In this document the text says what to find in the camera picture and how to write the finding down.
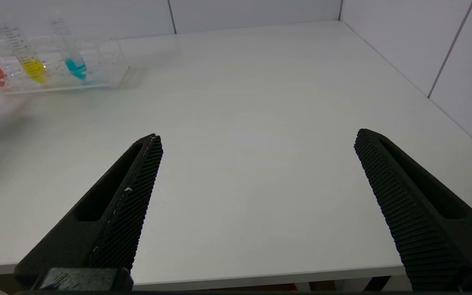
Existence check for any test tube with yellow pigment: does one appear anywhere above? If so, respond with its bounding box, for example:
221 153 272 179
0 14 49 85

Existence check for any clear acrylic test tube rack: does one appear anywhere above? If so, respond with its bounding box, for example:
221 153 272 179
0 36 130 99

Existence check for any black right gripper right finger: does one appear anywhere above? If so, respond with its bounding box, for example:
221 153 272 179
354 128 472 291

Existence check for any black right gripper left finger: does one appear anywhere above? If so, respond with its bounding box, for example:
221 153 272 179
14 133 163 289

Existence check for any test tube with blue pigment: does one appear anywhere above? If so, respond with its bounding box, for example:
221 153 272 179
51 16 90 81

